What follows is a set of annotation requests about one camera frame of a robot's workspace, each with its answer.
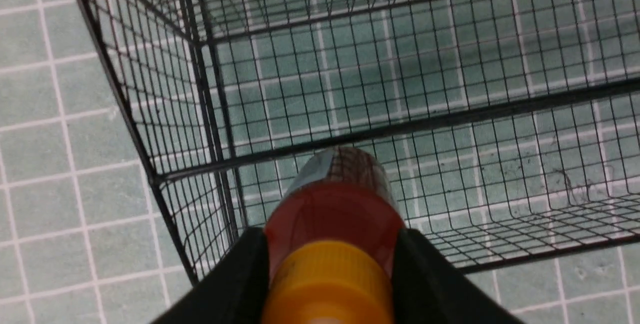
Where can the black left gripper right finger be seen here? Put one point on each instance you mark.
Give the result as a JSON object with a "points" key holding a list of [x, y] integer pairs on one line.
{"points": [[427, 289]]}

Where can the red seasoning bottle yellow cap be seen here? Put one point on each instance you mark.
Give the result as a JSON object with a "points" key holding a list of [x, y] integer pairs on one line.
{"points": [[331, 243]]}

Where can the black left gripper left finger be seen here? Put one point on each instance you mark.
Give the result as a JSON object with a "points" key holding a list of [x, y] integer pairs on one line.
{"points": [[234, 292]]}

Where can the green checkered tablecloth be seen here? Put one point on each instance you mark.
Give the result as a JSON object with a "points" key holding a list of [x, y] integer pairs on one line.
{"points": [[83, 241]]}

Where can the black wire mesh shelf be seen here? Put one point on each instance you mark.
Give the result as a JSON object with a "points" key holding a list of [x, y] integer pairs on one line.
{"points": [[509, 129]]}

